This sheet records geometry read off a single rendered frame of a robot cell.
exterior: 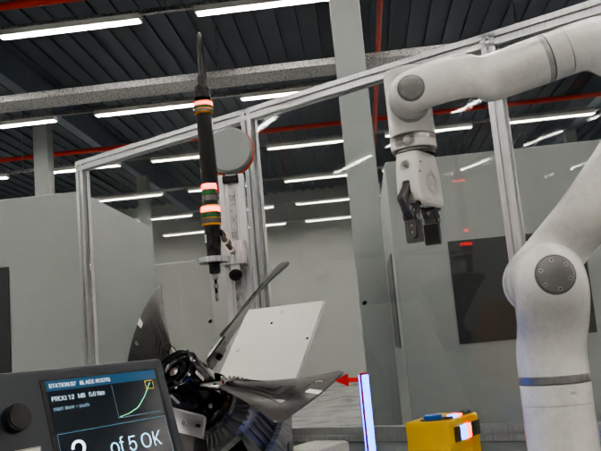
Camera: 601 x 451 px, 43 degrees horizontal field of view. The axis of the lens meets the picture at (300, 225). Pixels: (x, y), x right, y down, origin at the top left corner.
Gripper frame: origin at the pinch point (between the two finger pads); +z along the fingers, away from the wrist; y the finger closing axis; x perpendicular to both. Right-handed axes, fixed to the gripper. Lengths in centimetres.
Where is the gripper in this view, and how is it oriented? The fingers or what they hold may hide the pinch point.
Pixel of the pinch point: (424, 235)
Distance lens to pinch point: 141.8
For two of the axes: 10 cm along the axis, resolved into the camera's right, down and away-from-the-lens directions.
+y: 5.7, 0.7, 8.2
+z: 0.9, 9.8, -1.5
